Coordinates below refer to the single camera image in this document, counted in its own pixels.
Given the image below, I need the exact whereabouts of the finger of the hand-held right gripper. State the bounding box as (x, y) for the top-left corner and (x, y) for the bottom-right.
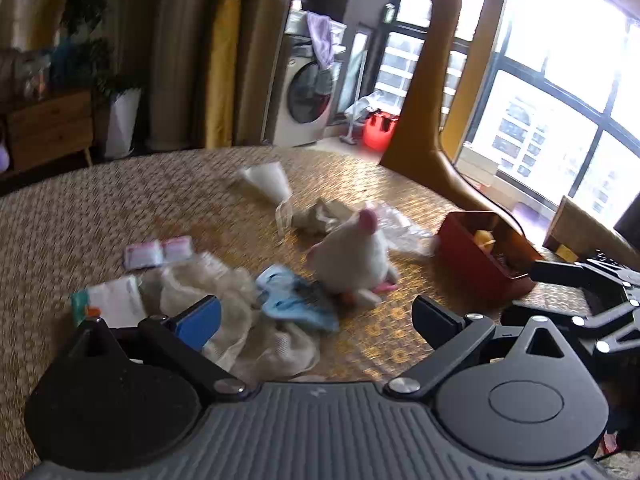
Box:
(500, 301), (588, 331)
(529, 260), (626, 288)

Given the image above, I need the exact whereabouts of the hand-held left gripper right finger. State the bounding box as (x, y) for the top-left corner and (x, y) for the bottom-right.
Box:
(384, 294), (576, 396)

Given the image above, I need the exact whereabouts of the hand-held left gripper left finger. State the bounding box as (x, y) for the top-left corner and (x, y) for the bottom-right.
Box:
(65, 296), (248, 401)

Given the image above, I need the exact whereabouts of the beige mesh cloth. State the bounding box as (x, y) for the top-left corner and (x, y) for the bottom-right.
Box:
(140, 252), (321, 378)

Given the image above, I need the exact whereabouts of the red metal box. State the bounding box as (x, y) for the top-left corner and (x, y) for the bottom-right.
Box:
(439, 211), (543, 301)

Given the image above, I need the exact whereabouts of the blue white packet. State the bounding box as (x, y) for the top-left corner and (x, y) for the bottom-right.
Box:
(256, 265), (341, 333)

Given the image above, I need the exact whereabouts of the grey wrapper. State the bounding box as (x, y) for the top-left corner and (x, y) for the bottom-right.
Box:
(292, 199), (351, 236)

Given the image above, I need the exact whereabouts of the small pink white packet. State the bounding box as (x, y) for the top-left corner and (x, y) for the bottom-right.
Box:
(162, 236), (193, 262)
(124, 241), (165, 270)

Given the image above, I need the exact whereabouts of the dark monitor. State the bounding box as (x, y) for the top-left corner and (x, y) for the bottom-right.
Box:
(612, 205), (640, 252)

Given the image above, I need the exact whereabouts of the white packet green edge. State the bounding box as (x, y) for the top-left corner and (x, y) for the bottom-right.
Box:
(71, 275), (147, 330)

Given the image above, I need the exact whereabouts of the clear plastic bag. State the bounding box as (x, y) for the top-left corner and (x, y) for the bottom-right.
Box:
(372, 202), (441, 258)

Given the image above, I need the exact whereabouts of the white plush toy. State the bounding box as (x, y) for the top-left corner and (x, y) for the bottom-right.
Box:
(306, 201), (401, 308)

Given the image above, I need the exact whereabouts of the white cardboard box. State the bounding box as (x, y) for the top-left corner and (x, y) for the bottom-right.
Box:
(457, 144), (501, 186)

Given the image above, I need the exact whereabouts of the red plastic basket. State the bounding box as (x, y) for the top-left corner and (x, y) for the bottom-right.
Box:
(362, 112), (401, 151)

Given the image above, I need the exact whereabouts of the brown leather chair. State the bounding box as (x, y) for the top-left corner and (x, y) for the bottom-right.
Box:
(380, 0), (543, 261)

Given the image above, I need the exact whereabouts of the potted plant white pot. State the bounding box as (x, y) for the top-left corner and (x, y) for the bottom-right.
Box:
(60, 0), (146, 158)

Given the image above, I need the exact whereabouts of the washing machine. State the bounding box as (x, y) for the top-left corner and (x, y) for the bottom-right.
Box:
(265, 35), (346, 148)

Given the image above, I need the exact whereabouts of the wooden cabinet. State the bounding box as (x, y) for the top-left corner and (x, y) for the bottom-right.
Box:
(5, 91), (96, 171)

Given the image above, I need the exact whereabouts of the beige curtain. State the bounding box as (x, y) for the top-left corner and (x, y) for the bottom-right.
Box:
(147, 0), (221, 152)

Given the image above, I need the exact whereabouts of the yellow curtain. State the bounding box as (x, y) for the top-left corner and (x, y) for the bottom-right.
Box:
(205, 0), (256, 150)

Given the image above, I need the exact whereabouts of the purple cloth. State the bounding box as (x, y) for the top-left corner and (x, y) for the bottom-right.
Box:
(306, 11), (335, 71)

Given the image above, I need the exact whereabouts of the white storage box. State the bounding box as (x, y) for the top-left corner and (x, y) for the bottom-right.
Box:
(287, 7), (347, 53)

